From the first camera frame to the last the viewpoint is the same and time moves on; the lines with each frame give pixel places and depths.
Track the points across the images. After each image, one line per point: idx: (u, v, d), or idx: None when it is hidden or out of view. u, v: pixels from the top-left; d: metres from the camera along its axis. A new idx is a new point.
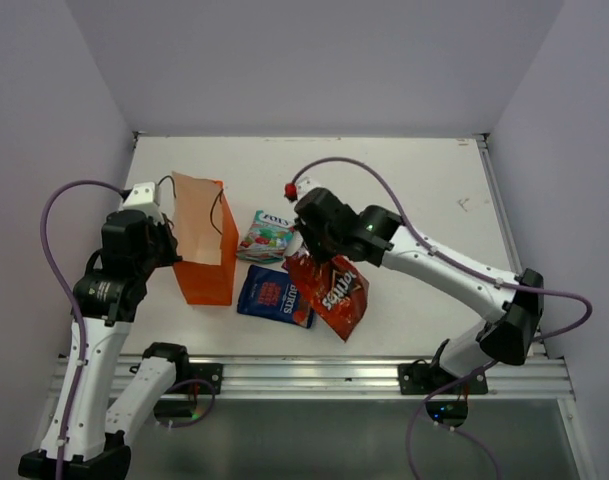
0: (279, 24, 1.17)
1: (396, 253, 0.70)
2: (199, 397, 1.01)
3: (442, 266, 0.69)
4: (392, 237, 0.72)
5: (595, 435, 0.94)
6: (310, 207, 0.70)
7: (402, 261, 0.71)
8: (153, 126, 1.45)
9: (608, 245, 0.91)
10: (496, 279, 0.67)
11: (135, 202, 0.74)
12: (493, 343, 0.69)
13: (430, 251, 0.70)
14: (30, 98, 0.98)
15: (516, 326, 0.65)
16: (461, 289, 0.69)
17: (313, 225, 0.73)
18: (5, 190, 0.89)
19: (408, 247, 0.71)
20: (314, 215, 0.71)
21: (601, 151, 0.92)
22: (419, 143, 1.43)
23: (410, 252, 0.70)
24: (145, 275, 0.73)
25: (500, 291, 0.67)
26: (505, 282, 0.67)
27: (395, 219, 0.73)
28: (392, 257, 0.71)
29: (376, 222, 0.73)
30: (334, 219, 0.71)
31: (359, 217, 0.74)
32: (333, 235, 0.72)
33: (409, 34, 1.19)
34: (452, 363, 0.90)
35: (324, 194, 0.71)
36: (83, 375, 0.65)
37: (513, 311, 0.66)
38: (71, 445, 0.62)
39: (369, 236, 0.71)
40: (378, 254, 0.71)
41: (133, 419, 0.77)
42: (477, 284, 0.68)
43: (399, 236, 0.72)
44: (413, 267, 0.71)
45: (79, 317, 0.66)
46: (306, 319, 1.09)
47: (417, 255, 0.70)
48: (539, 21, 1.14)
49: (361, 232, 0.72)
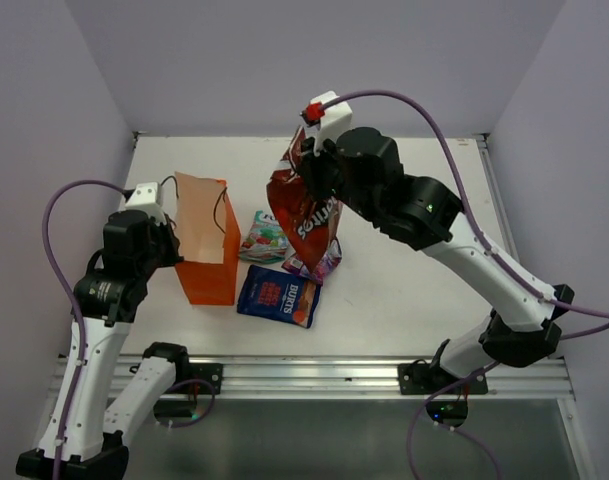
0: (279, 23, 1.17)
1: (454, 243, 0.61)
2: (199, 397, 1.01)
3: (497, 272, 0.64)
4: (450, 223, 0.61)
5: (595, 435, 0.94)
6: (363, 160, 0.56)
7: (456, 256, 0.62)
8: (153, 126, 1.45)
9: (608, 245, 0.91)
10: (541, 293, 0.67)
11: (137, 202, 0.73)
12: (513, 347, 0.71)
13: (489, 254, 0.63)
14: (30, 97, 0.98)
15: (552, 345, 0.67)
16: (505, 297, 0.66)
17: (354, 184, 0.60)
18: (5, 190, 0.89)
19: (466, 242, 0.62)
20: (361, 171, 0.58)
21: (602, 150, 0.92)
22: (419, 142, 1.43)
23: (468, 249, 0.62)
24: (146, 275, 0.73)
25: (540, 305, 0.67)
26: (550, 299, 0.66)
27: (453, 199, 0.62)
28: (445, 250, 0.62)
29: (433, 200, 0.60)
30: (382, 182, 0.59)
31: (411, 186, 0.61)
32: (376, 202, 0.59)
33: (409, 33, 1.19)
34: (453, 364, 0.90)
35: (388, 147, 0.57)
36: (82, 375, 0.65)
37: (554, 332, 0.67)
38: (68, 444, 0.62)
39: (423, 213, 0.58)
40: (429, 238, 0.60)
41: (131, 419, 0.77)
42: (523, 296, 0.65)
43: (459, 224, 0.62)
44: (468, 266, 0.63)
45: (79, 317, 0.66)
46: (306, 319, 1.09)
47: (474, 253, 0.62)
48: (539, 21, 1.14)
49: (412, 207, 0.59)
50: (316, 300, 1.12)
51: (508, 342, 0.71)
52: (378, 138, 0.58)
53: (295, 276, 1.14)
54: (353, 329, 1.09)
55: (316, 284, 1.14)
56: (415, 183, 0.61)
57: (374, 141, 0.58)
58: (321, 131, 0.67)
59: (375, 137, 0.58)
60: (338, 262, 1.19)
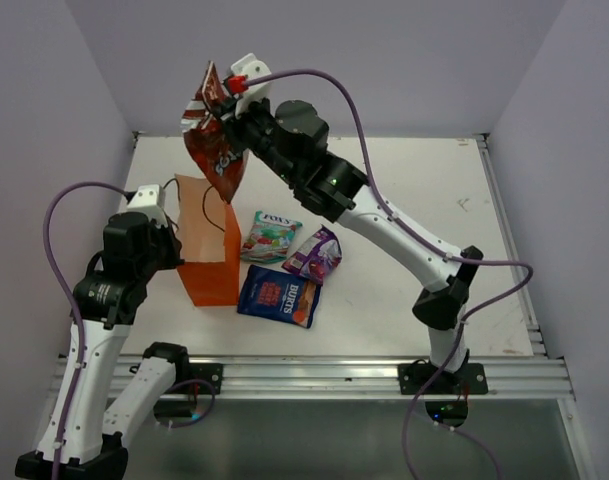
0: (279, 23, 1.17)
1: (357, 210, 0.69)
2: (199, 397, 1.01)
3: (396, 233, 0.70)
4: (354, 194, 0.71)
5: (595, 435, 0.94)
6: (297, 137, 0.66)
7: (361, 222, 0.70)
8: (153, 126, 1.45)
9: (607, 245, 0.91)
10: (445, 252, 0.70)
11: (139, 204, 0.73)
12: (430, 309, 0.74)
13: (390, 216, 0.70)
14: (31, 97, 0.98)
15: (456, 299, 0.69)
16: (411, 257, 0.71)
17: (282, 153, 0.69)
18: (5, 190, 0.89)
19: (369, 209, 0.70)
20: (294, 146, 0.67)
21: (602, 150, 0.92)
22: (420, 143, 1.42)
23: (371, 215, 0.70)
24: (145, 277, 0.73)
25: (448, 264, 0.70)
26: (453, 257, 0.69)
27: (361, 176, 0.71)
28: (351, 217, 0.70)
29: (340, 177, 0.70)
30: (307, 158, 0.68)
31: (328, 162, 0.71)
32: (299, 173, 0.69)
33: (409, 34, 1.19)
34: (437, 356, 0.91)
35: (320, 130, 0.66)
36: (81, 378, 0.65)
37: (455, 285, 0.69)
38: (67, 447, 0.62)
39: (331, 189, 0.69)
40: (335, 211, 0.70)
41: (131, 420, 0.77)
42: (427, 256, 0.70)
43: (361, 195, 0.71)
44: (370, 229, 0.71)
45: (79, 319, 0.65)
46: (305, 319, 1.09)
47: (377, 219, 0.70)
48: (540, 21, 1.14)
49: (325, 183, 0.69)
50: (316, 300, 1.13)
51: (425, 305, 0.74)
52: (314, 120, 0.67)
53: (295, 276, 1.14)
54: (353, 328, 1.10)
55: (316, 284, 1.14)
56: (331, 159, 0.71)
57: (311, 122, 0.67)
58: (246, 99, 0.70)
59: (311, 119, 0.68)
60: (338, 262, 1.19)
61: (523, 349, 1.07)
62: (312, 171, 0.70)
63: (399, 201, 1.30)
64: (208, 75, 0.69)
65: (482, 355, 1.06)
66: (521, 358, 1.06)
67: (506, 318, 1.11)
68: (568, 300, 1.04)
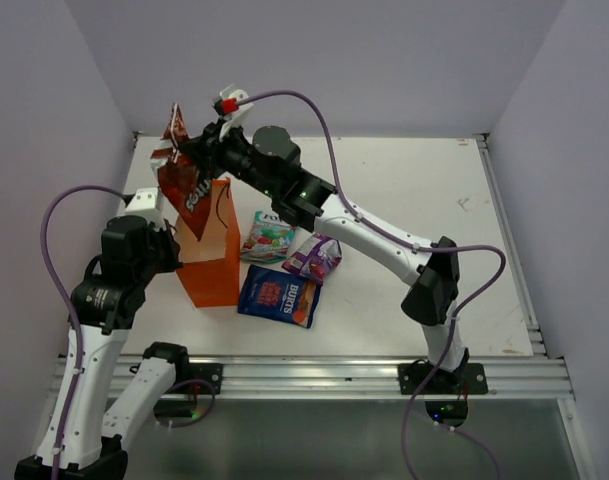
0: (279, 23, 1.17)
1: (326, 216, 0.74)
2: (199, 397, 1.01)
3: (364, 230, 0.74)
4: (323, 203, 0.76)
5: (595, 435, 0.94)
6: (272, 158, 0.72)
7: (331, 227, 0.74)
8: (153, 126, 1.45)
9: (607, 246, 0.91)
10: (413, 244, 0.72)
11: (137, 207, 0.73)
12: (415, 309, 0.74)
13: (355, 216, 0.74)
14: (31, 98, 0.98)
15: (427, 286, 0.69)
16: (382, 254, 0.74)
17: (260, 173, 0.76)
18: (5, 191, 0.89)
19: (337, 213, 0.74)
20: (269, 166, 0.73)
21: (602, 151, 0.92)
22: (419, 143, 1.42)
23: (339, 218, 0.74)
24: (144, 281, 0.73)
25: (417, 256, 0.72)
26: (421, 248, 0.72)
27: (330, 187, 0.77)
28: (321, 223, 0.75)
29: (310, 191, 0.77)
30: (282, 176, 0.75)
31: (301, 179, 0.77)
32: (276, 191, 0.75)
33: (410, 33, 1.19)
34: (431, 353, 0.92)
35: (292, 153, 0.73)
36: (79, 383, 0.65)
37: (426, 274, 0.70)
38: (66, 452, 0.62)
39: (303, 202, 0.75)
40: (309, 223, 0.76)
41: (131, 422, 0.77)
42: (396, 249, 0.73)
43: (331, 201, 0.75)
44: (342, 232, 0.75)
45: (77, 325, 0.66)
46: (305, 319, 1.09)
47: (345, 222, 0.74)
48: (540, 21, 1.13)
49: (298, 198, 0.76)
50: (316, 301, 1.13)
51: (409, 306, 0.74)
52: (285, 141, 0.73)
53: (295, 276, 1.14)
54: (352, 329, 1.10)
55: (316, 284, 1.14)
56: (304, 177, 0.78)
57: (283, 144, 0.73)
58: (232, 120, 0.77)
59: (284, 141, 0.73)
60: (338, 262, 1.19)
61: (523, 349, 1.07)
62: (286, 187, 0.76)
63: (399, 201, 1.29)
64: (174, 116, 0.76)
65: (482, 355, 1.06)
66: (522, 358, 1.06)
67: (506, 318, 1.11)
68: (568, 300, 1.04)
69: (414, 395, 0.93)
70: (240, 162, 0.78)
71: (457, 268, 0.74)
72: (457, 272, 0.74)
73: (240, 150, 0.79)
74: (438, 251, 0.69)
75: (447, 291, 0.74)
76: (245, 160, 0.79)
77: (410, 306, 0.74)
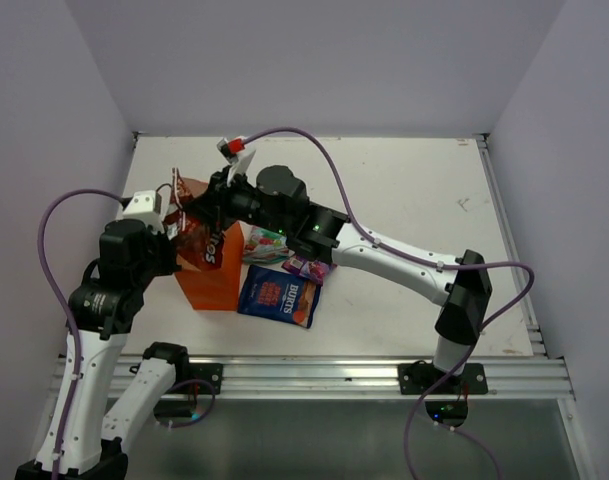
0: (278, 23, 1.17)
1: (342, 247, 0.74)
2: (199, 397, 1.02)
3: (385, 255, 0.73)
4: (337, 234, 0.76)
5: (596, 435, 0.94)
6: (278, 197, 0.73)
7: (350, 256, 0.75)
8: (152, 125, 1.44)
9: (607, 246, 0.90)
10: (437, 263, 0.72)
11: (134, 210, 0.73)
12: (455, 329, 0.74)
13: (374, 242, 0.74)
14: (30, 100, 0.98)
15: (459, 305, 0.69)
16: (407, 277, 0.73)
17: (271, 212, 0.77)
18: (5, 193, 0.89)
19: (353, 241, 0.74)
20: (277, 204, 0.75)
21: (602, 151, 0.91)
22: (419, 143, 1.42)
23: (356, 246, 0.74)
24: (142, 285, 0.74)
25: (443, 274, 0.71)
26: (446, 266, 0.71)
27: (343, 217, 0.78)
28: (340, 254, 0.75)
29: (322, 223, 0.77)
30: (291, 213, 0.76)
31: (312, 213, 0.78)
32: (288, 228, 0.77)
33: (409, 32, 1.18)
34: (441, 359, 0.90)
35: (298, 188, 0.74)
36: (78, 388, 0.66)
37: (455, 292, 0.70)
38: (65, 457, 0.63)
39: (318, 236, 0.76)
40: (325, 255, 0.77)
41: (131, 425, 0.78)
42: (421, 270, 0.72)
43: (346, 232, 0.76)
44: (362, 260, 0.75)
45: (75, 329, 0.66)
46: (305, 319, 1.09)
47: (363, 249, 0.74)
48: (540, 19, 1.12)
49: (311, 232, 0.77)
50: (316, 301, 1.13)
51: (444, 324, 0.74)
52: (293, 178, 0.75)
53: (295, 277, 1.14)
54: (352, 329, 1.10)
55: (316, 284, 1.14)
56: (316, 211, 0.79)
57: (287, 181, 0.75)
58: (237, 166, 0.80)
59: (289, 179, 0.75)
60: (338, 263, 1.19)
61: (523, 349, 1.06)
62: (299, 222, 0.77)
63: (399, 201, 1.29)
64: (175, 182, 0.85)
65: (482, 355, 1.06)
66: (522, 358, 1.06)
67: (506, 318, 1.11)
68: (568, 301, 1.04)
69: (422, 396, 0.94)
70: (249, 206, 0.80)
71: (487, 281, 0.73)
72: (489, 286, 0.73)
73: (247, 194, 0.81)
74: (465, 268, 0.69)
75: (481, 306, 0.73)
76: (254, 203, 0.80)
77: (444, 325, 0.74)
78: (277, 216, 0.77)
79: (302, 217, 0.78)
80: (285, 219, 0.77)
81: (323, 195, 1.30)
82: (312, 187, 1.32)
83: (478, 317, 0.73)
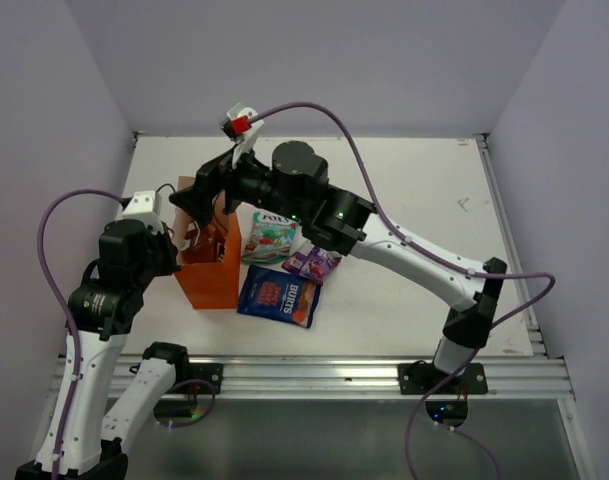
0: (278, 22, 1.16)
1: (369, 240, 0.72)
2: (199, 397, 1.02)
3: (413, 254, 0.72)
4: (363, 224, 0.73)
5: (596, 435, 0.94)
6: (296, 178, 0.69)
7: (375, 251, 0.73)
8: (152, 125, 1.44)
9: (608, 246, 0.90)
10: (467, 270, 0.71)
11: (133, 210, 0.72)
12: (469, 332, 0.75)
13: (404, 241, 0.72)
14: (30, 100, 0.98)
15: (487, 315, 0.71)
16: (431, 277, 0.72)
17: (287, 196, 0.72)
18: (5, 193, 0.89)
19: (381, 236, 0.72)
20: (296, 187, 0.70)
21: (602, 152, 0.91)
22: (419, 143, 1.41)
23: (384, 242, 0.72)
24: (142, 285, 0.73)
25: (471, 281, 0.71)
26: (477, 273, 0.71)
27: (366, 205, 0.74)
28: (364, 245, 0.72)
29: (346, 209, 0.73)
30: (311, 197, 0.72)
31: (333, 197, 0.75)
32: (305, 213, 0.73)
33: (409, 31, 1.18)
34: (446, 361, 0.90)
35: (319, 169, 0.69)
36: (77, 389, 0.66)
37: (483, 301, 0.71)
38: (65, 458, 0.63)
39: (339, 223, 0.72)
40: (346, 244, 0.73)
41: (130, 425, 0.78)
42: (449, 274, 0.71)
43: (371, 223, 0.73)
44: (387, 257, 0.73)
45: (74, 330, 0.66)
46: (305, 319, 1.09)
47: (391, 246, 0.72)
48: (540, 20, 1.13)
49: (333, 218, 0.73)
50: (316, 301, 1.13)
51: (457, 325, 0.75)
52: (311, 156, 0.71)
53: (295, 276, 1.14)
54: (352, 329, 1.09)
55: (316, 284, 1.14)
56: (337, 195, 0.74)
57: (309, 162, 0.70)
58: (244, 143, 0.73)
59: (308, 158, 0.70)
60: (337, 262, 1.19)
61: (523, 348, 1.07)
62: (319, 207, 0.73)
63: (399, 201, 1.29)
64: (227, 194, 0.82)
65: (482, 355, 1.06)
66: (522, 358, 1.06)
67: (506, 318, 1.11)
68: (568, 301, 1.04)
69: (424, 396, 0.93)
70: (259, 189, 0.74)
71: None
72: None
73: (257, 176, 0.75)
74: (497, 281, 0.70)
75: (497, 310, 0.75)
76: (264, 185, 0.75)
77: (457, 325, 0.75)
78: (292, 199, 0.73)
79: (321, 201, 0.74)
80: (303, 203, 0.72)
81: None
82: None
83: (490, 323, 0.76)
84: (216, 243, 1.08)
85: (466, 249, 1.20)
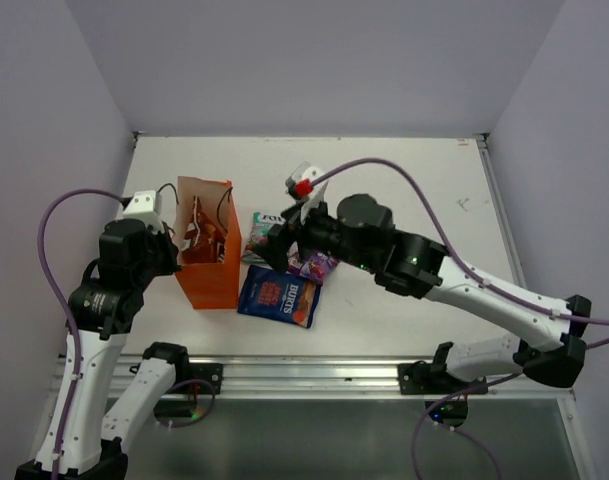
0: (279, 22, 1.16)
1: (446, 285, 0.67)
2: (199, 397, 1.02)
3: (488, 296, 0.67)
4: (437, 269, 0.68)
5: (596, 435, 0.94)
6: (364, 229, 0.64)
7: (452, 295, 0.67)
8: (152, 125, 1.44)
9: (608, 246, 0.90)
10: (551, 309, 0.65)
11: (134, 210, 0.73)
12: (551, 375, 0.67)
13: (482, 283, 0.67)
14: (31, 99, 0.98)
15: (580, 361, 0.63)
16: (513, 321, 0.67)
17: (357, 246, 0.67)
18: (5, 192, 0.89)
19: (457, 280, 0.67)
20: (365, 237, 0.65)
21: (601, 152, 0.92)
22: (419, 143, 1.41)
23: (461, 285, 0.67)
24: (142, 285, 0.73)
25: (555, 321, 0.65)
26: (560, 313, 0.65)
27: (439, 248, 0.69)
28: (440, 292, 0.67)
29: (419, 254, 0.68)
30: (382, 246, 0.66)
31: (402, 241, 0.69)
32: (377, 261, 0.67)
33: (410, 31, 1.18)
34: (463, 369, 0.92)
35: (388, 217, 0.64)
36: (78, 388, 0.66)
37: (574, 344, 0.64)
38: (65, 457, 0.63)
39: (413, 269, 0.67)
40: (421, 289, 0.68)
41: (131, 424, 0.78)
42: (531, 315, 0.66)
43: (445, 266, 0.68)
44: (464, 300, 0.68)
45: (74, 329, 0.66)
46: (305, 319, 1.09)
47: (468, 289, 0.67)
48: (540, 20, 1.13)
49: (407, 264, 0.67)
50: (316, 301, 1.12)
51: (541, 368, 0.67)
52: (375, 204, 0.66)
53: (295, 277, 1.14)
54: (352, 330, 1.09)
55: (316, 284, 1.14)
56: (406, 239, 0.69)
57: (374, 210, 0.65)
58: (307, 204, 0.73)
59: (374, 207, 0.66)
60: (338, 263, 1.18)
61: None
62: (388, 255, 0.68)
63: (399, 201, 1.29)
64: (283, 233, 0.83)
65: None
66: None
67: None
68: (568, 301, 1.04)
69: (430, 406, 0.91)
70: (329, 239, 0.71)
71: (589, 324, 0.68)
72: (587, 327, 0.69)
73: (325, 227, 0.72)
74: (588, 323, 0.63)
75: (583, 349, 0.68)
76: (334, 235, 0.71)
77: (542, 368, 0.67)
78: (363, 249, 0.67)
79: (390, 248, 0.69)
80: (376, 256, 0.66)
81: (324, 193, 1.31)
82: None
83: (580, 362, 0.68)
84: (215, 243, 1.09)
85: (466, 249, 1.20)
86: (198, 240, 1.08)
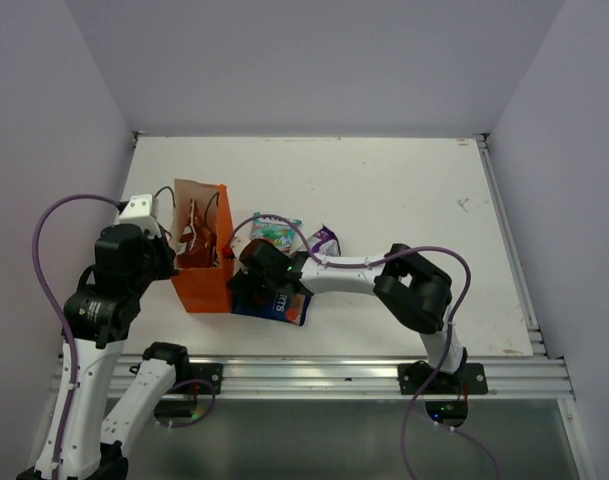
0: (278, 21, 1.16)
1: (306, 276, 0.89)
2: (199, 397, 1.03)
3: (332, 271, 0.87)
4: (303, 267, 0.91)
5: (595, 435, 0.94)
6: (249, 259, 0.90)
7: (313, 280, 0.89)
8: (153, 125, 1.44)
9: (607, 247, 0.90)
10: (366, 261, 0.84)
11: (133, 215, 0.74)
12: (405, 317, 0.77)
13: (322, 265, 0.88)
14: (30, 101, 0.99)
15: (387, 292, 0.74)
16: (357, 285, 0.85)
17: (253, 267, 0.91)
18: (5, 195, 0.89)
19: (312, 268, 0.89)
20: (253, 262, 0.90)
21: (601, 153, 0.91)
22: (418, 143, 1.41)
23: (314, 271, 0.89)
24: (138, 291, 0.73)
25: (373, 270, 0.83)
26: (371, 261, 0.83)
27: (304, 253, 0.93)
28: (310, 282, 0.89)
29: (294, 263, 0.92)
30: (268, 265, 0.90)
31: (287, 259, 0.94)
32: (267, 274, 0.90)
33: (409, 31, 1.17)
34: (434, 356, 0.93)
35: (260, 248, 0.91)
36: (75, 397, 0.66)
37: (384, 280, 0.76)
38: (65, 466, 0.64)
39: (292, 274, 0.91)
40: (302, 287, 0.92)
41: (131, 428, 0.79)
42: (357, 273, 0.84)
43: (308, 264, 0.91)
44: (321, 281, 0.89)
45: (71, 338, 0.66)
46: (297, 316, 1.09)
47: (319, 271, 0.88)
48: (541, 19, 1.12)
49: (287, 272, 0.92)
50: (309, 300, 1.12)
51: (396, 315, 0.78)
52: (253, 243, 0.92)
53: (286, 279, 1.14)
54: (351, 330, 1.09)
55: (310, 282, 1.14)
56: (287, 257, 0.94)
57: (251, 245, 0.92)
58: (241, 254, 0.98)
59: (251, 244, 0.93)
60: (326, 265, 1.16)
61: (523, 349, 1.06)
62: (275, 267, 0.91)
63: (399, 201, 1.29)
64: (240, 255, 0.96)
65: (482, 355, 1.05)
66: (522, 358, 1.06)
67: (507, 318, 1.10)
68: (568, 301, 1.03)
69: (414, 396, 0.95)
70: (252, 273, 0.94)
71: (432, 267, 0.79)
72: (436, 270, 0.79)
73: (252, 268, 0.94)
74: (391, 258, 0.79)
75: (430, 288, 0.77)
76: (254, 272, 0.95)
77: (398, 317, 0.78)
78: (260, 271, 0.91)
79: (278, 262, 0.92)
80: (268, 278, 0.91)
81: (324, 193, 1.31)
82: (313, 187, 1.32)
83: (435, 301, 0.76)
84: (213, 247, 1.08)
85: (466, 249, 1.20)
86: (195, 244, 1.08)
